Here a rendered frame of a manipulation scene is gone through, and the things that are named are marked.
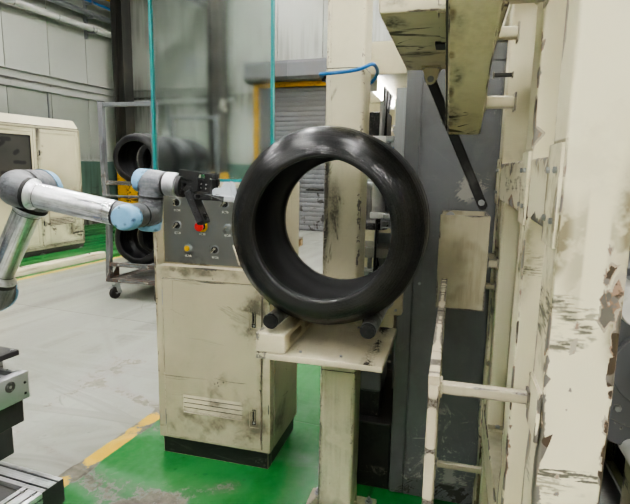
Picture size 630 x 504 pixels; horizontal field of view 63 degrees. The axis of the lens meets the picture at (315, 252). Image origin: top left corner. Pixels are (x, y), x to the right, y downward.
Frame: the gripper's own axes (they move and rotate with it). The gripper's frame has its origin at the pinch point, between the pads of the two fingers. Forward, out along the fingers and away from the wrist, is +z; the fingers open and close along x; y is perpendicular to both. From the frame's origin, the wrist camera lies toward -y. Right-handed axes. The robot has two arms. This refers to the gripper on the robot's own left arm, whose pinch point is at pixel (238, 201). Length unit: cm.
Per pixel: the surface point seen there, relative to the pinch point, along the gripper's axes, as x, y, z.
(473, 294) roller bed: 19, -20, 73
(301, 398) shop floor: 126, -125, -4
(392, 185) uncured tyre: -11.4, 11.1, 46.5
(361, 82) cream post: 26, 41, 28
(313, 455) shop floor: 70, -122, 19
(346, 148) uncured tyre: -11.4, 18.9, 33.4
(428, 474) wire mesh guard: -61, -34, 65
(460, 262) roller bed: 19, -11, 67
